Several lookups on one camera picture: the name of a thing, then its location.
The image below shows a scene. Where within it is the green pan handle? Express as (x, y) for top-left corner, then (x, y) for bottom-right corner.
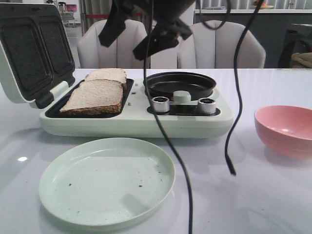
(173, 90), (192, 103)

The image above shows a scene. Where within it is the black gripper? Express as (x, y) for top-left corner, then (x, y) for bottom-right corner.
(98, 0), (194, 60)

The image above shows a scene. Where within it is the grey left chair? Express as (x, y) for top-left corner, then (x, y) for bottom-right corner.
(78, 19), (147, 69)

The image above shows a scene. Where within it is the white bread slice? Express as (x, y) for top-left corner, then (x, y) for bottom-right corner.
(60, 79), (123, 115)
(84, 68), (127, 89)

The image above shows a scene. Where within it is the fruit plate on counter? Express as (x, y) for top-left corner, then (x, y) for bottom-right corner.
(252, 0), (274, 9)

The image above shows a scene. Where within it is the pink bowl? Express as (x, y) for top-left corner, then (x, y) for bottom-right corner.
(254, 105), (312, 159)

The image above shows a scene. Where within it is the silver control knob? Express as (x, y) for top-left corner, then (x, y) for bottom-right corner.
(197, 97), (216, 115)
(152, 97), (170, 113)

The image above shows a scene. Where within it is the white refrigerator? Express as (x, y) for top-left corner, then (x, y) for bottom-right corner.
(150, 3), (195, 69)

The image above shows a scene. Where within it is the grey right chair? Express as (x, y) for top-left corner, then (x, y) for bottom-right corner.
(177, 22), (266, 69)

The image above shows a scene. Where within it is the black hanging cable right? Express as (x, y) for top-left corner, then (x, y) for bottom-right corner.
(224, 0), (264, 176)

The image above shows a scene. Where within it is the grey chair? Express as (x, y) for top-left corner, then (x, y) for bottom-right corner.
(177, 22), (266, 69)
(78, 19), (147, 69)

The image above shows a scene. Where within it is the black round frying pan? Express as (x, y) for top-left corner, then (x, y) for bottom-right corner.
(143, 71), (216, 100)

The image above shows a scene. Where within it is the silver right control knob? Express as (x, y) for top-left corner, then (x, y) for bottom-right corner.
(197, 97), (216, 115)

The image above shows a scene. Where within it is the silver left control knob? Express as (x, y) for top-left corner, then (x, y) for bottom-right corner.
(152, 97), (170, 113)

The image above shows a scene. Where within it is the black hanging cable left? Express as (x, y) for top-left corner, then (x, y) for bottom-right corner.
(142, 0), (194, 234)

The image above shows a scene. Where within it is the black hanging cable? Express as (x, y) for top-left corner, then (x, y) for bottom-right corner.
(224, 0), (264, 176)
(142, 0), (194, 234)

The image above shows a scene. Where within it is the green breakfast maker lid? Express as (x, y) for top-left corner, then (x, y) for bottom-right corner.
(0, 3), (75, 109)

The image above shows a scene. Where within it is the green round plate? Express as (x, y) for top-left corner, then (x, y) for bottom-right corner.
(39, 137), (176, 230)

